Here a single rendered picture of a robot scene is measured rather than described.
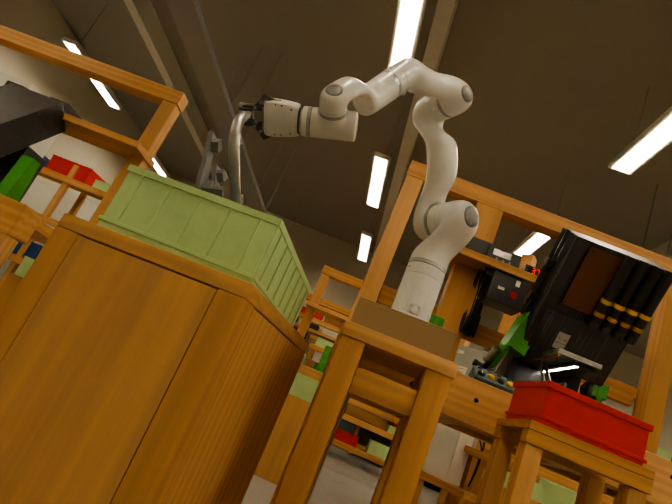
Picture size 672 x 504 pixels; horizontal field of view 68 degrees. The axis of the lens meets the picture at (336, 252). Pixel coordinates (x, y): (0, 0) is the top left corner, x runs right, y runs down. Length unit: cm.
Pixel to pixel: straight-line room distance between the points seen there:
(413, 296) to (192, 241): 66
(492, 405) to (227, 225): 109
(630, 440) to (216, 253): 121
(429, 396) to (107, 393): 76
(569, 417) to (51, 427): 126
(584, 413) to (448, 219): 65
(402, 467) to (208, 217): 77
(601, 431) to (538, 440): 19
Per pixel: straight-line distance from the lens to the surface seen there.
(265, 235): 115
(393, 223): 252
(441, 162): 165
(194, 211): 122
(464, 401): 179
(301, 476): 135
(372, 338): 135
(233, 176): 142
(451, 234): 155
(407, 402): 136
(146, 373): 112
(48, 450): 121
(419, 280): 151
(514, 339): 213
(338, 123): 140
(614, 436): 163
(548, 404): 153
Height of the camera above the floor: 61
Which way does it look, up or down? 17 degrees up
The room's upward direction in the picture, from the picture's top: 24 degrees clockwise
